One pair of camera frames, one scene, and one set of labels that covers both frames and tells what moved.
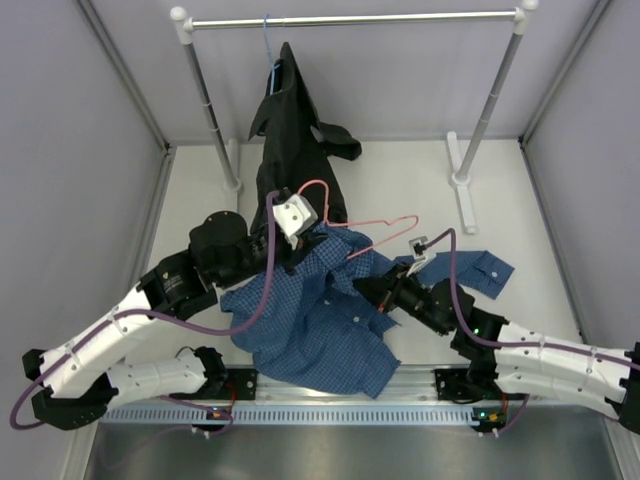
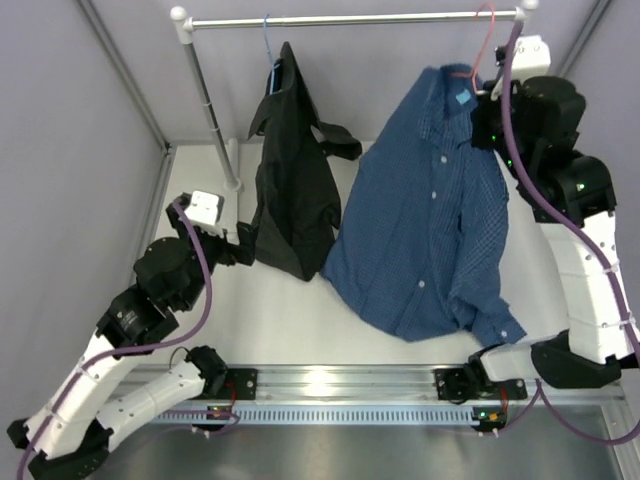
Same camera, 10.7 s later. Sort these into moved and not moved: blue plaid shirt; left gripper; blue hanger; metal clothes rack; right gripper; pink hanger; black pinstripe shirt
Moved: blue plaid shirt; right gripper; left gripper; pink hanger
Not moved: metal clothes rack; black pinstripe shirt; blue hanger
